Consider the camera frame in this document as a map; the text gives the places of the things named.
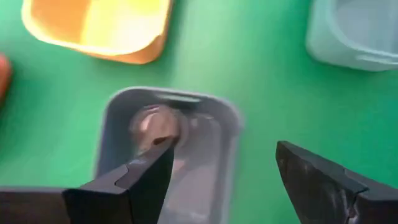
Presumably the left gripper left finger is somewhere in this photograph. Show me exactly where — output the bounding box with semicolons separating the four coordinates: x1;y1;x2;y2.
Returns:
0;136;175;224

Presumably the yellow plastic bin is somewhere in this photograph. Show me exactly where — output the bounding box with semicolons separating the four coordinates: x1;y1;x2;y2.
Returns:
21;0;172;65

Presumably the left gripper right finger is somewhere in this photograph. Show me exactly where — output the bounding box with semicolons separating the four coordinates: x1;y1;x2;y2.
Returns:
275;140;398;224

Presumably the orange plastic bin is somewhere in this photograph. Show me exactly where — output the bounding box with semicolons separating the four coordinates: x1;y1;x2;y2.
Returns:
0;52;13;103

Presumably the green table mat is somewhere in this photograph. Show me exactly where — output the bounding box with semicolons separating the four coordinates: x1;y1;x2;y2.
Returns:
0;0;398;224

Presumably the dark blue plastic bin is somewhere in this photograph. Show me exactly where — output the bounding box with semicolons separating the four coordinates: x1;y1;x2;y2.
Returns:
95;86;243;224

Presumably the brown round object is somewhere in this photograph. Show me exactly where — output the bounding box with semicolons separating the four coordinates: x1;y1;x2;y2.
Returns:
129;104;187;156

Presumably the light blue plastic bin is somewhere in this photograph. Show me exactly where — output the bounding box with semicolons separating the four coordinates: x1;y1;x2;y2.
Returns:
305;0;398;72

